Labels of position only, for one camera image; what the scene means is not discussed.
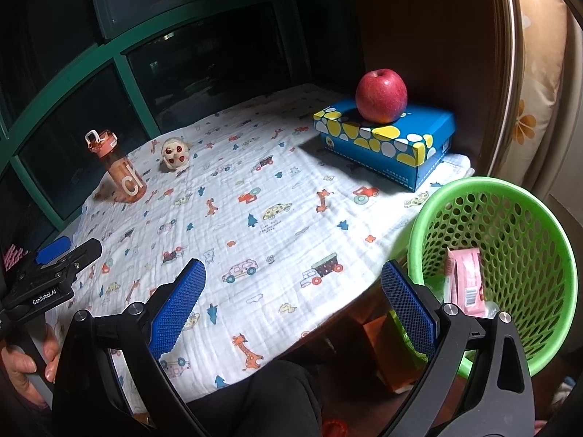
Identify red apple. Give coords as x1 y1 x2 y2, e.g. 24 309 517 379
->
355 68 408 125

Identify blue spotted tissue box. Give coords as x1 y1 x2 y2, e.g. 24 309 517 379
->
313 100 456 193

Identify green plastic basket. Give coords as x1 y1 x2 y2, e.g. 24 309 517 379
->
407 177 575 379

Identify orange water bottle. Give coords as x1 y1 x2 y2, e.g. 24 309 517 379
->
84 129 147 204

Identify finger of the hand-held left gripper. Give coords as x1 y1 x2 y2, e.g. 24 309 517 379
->
35 236 73 267
46 238 103 283

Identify black pants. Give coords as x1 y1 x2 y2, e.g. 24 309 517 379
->
182 359 324 437

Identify printed cartoon blanket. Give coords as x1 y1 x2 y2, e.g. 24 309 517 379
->
46 84 470 415

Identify red plastic item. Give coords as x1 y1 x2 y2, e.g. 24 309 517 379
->
321 419 351 437

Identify pink striped item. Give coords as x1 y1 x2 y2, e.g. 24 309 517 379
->
2 243 26 270

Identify orange cardboard box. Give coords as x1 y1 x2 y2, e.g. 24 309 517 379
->
362 312 426 392

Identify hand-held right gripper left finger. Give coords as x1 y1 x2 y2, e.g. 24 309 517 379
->
52 259 207 437

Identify person's left hand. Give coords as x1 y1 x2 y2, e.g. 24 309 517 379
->
0 325 61 408

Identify brown wooden panel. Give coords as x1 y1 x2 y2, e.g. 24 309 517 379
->
351 0 520 178

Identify green window frame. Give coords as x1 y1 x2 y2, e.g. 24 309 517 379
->
0 0 365 247

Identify floral beige pillow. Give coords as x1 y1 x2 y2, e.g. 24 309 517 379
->
501 0 583 201

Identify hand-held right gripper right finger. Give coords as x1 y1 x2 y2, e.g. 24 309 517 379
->
380 260 535 437

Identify pink snack packet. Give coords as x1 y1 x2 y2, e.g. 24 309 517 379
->
444 247 486 317

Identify beige skull toy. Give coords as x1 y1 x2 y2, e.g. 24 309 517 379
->
161 137 189 174

